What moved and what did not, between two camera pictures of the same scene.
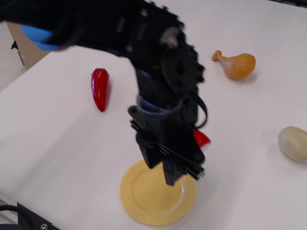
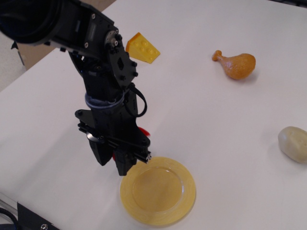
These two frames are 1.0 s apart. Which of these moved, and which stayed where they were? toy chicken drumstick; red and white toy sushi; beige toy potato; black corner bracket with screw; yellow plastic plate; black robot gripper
Moved: black robot gripper; red and white toy sushi
Stayed: beige toy potato; black corner bracket with screw; toy chicken drumstick; yellow plastic plate
